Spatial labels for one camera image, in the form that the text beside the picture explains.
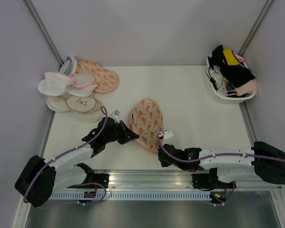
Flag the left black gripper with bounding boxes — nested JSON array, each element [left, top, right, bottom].
[[104, 120, 139, 144]]

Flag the peach floral mesh laundry bag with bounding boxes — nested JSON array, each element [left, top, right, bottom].
[[128, 98, 164, 154]]

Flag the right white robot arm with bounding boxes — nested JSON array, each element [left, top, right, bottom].
[[158, 142, 285, 188]]

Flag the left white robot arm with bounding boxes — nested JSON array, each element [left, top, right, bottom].
[[15, 117, 139, 208]]

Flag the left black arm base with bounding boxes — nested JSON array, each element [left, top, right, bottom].
[[92, 173, 110, 189]]

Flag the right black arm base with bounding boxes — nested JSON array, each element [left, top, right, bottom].
[[191, 173, 215, 191]]

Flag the beige bag with bra print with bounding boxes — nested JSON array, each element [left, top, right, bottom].
[[66, 95, 102, 114]]

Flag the cream round mesh bag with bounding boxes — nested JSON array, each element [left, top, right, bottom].
[[46, 95, 71, 113]]

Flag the white pink-trimmed mesh bag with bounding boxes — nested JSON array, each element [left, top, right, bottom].
[[38, 72, 75, 96]]

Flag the white blue-trimmed mesh bag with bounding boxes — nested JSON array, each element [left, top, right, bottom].
[[59, 56, 77, 76]]

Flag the white plastic laundry basket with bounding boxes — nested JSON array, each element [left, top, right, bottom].
[[205, 56, 256, 104]]

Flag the black bra in basket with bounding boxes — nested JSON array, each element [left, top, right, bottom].
[[209, 45, 255, 87]]

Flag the pink bra in basket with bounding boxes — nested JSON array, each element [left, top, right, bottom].
[[234, 79, 257, 96]]

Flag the yellow garment in basket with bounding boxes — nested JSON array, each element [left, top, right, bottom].
[[223, 49, 240, 66]]

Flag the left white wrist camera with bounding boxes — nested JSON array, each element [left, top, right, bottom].
[[109, 110, 120, 123]]

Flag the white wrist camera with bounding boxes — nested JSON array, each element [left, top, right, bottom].
[[157, 131, 173, 140], [109, 110, 120, 123]]

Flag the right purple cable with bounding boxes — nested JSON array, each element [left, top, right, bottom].
[[156, 133, 285, 207]]

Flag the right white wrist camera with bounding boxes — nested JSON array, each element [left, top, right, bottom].
[[157, 131, 173, 140]]

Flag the aluminium mounting rail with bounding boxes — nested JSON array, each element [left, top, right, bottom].
[[61, 170, 283, 190]]

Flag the white slotted cable duct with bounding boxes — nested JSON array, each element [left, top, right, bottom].
[[49, 190, 222, 201]]

